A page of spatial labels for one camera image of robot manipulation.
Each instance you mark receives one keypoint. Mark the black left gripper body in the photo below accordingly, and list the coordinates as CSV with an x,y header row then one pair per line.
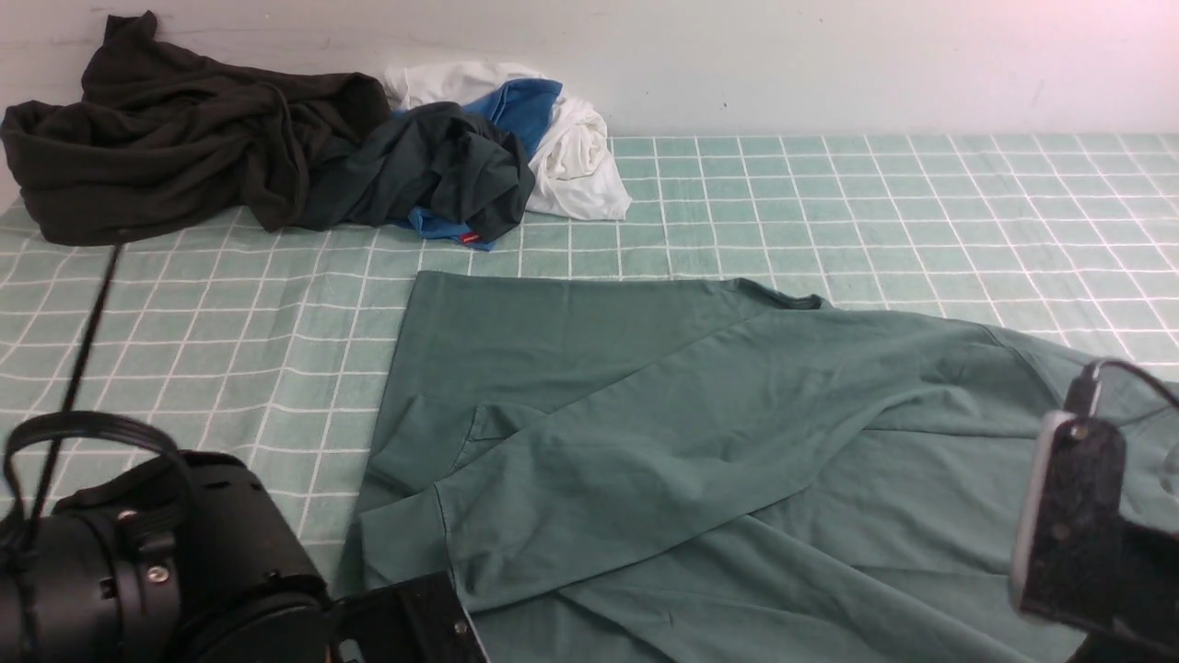
x,y
421,620

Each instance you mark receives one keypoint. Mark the green long-sleeve top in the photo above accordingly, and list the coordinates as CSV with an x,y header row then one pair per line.
x,y
702,471

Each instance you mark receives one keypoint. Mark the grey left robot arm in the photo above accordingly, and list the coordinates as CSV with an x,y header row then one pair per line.
x,y
163,565

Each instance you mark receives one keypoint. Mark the green checkered tablecloth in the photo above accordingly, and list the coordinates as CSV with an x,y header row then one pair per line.
x,y
276,347

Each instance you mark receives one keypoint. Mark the dark teal crumpled garment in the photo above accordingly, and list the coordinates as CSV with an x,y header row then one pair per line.
x,y
438,159

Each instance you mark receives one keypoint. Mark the white crumpled garment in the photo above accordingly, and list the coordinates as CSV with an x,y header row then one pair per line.
x,y
574,169

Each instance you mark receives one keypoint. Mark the blue crumpled garment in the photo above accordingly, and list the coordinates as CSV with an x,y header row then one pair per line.
x,y
521,106

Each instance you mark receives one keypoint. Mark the dark olive crumpled garment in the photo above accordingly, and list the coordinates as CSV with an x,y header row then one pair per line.
x,y
164,138

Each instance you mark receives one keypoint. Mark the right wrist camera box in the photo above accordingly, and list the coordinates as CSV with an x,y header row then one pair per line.
x,y
1079,563

